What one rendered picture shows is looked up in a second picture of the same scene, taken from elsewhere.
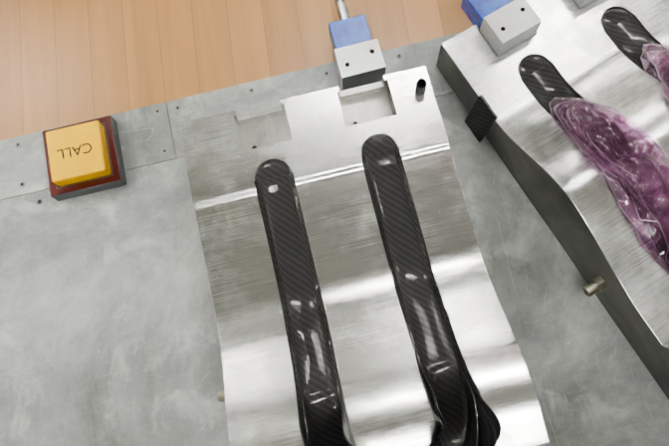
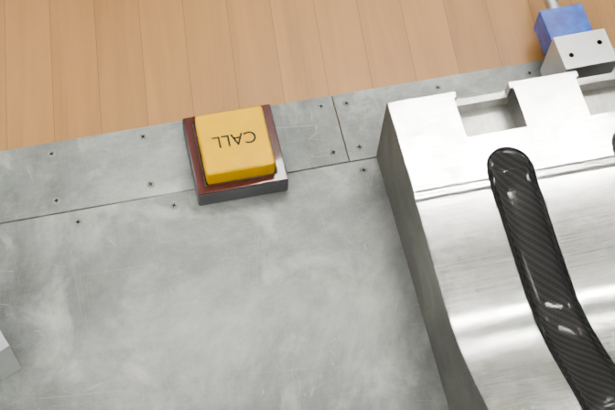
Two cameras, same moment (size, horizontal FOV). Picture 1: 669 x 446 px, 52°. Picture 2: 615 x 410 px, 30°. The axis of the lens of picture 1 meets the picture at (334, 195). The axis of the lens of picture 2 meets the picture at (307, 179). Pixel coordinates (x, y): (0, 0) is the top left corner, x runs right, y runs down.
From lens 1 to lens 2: 0.41 m
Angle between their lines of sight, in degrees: 14
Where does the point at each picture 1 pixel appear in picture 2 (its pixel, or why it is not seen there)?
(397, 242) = not seen: outside the picture
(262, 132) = (480, 124)
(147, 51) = (303, 37)
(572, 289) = not seen: outside the picture
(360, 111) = (596, 104)
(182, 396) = not seen: outside the picture
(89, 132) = (251, 119)
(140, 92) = (296, 83)
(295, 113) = (528, 98)
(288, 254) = (532, 258)
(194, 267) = (382, 292)
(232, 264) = (467, 265)
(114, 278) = (278, 302)
